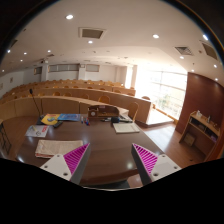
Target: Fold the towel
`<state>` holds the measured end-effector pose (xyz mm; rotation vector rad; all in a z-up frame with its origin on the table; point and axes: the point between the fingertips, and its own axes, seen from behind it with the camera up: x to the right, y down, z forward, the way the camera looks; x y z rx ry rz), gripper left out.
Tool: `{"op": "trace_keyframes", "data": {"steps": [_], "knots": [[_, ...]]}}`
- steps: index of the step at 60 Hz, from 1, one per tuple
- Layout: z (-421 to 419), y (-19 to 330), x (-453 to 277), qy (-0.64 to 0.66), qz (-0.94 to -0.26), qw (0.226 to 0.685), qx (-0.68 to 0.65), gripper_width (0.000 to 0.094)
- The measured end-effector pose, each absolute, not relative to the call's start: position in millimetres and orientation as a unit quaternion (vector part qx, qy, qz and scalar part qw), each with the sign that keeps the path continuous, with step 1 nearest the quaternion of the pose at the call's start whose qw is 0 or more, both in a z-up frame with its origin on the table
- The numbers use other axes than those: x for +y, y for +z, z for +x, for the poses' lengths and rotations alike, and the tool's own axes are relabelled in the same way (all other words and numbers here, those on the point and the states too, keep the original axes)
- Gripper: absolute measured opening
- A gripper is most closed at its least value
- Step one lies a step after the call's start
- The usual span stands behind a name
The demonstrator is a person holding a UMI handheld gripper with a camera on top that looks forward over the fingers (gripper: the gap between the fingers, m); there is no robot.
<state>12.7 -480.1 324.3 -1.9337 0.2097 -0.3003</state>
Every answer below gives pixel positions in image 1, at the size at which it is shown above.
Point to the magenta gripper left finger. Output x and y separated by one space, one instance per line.
70 166

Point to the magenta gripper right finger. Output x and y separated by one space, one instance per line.
152 167

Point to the beige folded towel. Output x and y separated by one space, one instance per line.
49 148

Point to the black remote control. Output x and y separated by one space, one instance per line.
57 124

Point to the white open notebook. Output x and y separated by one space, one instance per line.
121 128

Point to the white paper sheet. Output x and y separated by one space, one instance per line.
37 131

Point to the black gooseneck microphone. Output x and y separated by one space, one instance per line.
39 120

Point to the wooden bookshelf cabinet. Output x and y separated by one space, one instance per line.
200 132

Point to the wooden desk organizer box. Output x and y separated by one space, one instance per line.
102 111

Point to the wooden chair behind table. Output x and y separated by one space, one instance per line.
133 109

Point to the black metal chair frame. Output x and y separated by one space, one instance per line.
4 140

